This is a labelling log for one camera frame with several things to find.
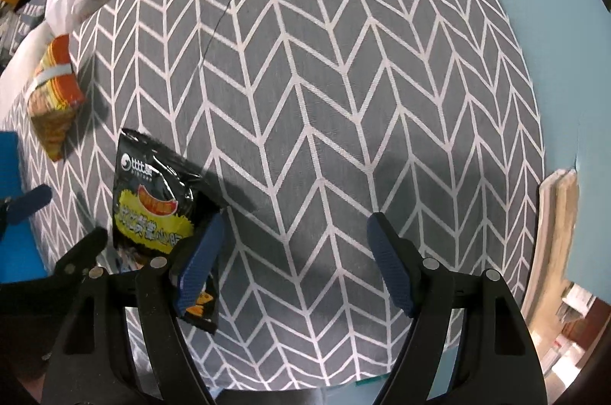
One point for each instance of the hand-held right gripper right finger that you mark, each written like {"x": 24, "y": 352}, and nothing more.
{"x": 389, "y": 266}

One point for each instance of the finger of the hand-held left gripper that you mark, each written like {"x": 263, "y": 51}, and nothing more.
{"x": 31, "y": 202}
{"x": 81, "y": 250}

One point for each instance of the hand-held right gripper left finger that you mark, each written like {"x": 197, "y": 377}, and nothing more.
{"x": 200, "y": 262}

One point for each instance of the cardboard box with blue rim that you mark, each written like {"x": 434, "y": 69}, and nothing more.
{"x": 19, "y": 252}

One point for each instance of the black snack packet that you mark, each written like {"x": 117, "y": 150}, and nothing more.
{"x": 143, "y": 180}

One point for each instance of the striped snack packet with clip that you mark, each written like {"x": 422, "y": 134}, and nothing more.
{"x": 55, "y": 95}

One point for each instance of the wooden board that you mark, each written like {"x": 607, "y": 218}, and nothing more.
{"x": 556, "y": 214}

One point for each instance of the grey chevron tablecloth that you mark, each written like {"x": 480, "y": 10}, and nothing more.
{"x": 334, "y": 99}

